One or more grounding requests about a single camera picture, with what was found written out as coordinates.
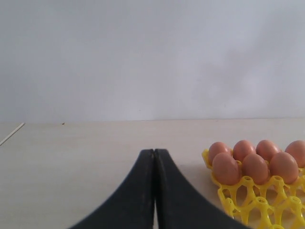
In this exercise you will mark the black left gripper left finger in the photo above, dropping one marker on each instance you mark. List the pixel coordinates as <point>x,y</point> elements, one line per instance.
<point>131,206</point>

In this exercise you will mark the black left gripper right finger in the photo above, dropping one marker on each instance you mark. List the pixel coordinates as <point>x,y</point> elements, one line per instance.
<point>179,205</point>

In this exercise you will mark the brown egg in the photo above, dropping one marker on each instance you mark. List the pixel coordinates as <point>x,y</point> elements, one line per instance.
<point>225,169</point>
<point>284,165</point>

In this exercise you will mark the brown egg slot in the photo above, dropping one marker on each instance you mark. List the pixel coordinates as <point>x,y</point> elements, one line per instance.
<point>242,149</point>
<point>216,148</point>
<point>267,149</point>
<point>297,150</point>

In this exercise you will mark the brown egg column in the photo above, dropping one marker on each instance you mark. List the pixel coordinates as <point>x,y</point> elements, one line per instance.
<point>255,167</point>

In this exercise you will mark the yellow plastic egg tray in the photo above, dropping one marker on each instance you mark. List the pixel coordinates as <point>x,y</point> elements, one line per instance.
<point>272,199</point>

